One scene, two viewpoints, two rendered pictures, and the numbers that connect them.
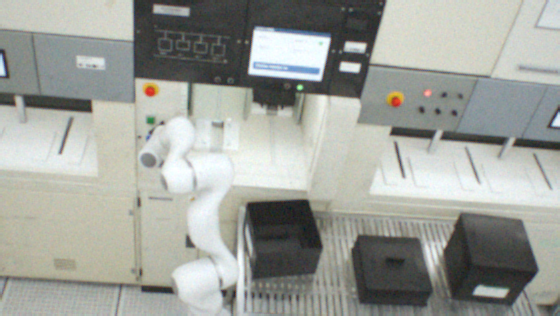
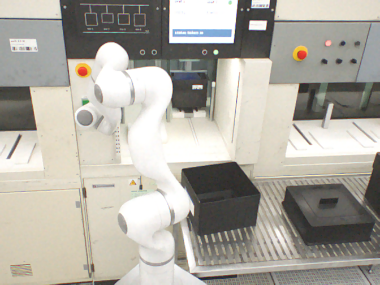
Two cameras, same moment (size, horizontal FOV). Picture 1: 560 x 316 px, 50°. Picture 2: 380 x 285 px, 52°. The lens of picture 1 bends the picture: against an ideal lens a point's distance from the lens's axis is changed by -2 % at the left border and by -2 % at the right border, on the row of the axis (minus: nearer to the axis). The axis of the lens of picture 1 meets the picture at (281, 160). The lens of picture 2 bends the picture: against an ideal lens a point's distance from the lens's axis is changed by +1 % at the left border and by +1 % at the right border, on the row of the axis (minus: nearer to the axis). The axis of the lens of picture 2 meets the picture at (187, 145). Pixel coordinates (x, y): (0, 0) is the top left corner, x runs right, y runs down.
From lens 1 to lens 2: 0.97 m
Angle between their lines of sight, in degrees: 13
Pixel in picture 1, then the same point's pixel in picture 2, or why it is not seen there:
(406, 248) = (334, 191)
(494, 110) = not seen: outside the picture
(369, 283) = (312, 221)
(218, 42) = (139, 11)
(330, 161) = (250, 123)
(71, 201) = (21, 200)
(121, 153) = (63, 142)
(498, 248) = not seen: outside the picture
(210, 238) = (155, 159)
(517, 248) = not seen: outside the picture
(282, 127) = (199, 124)
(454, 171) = (350, 136)
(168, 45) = (94, 19)
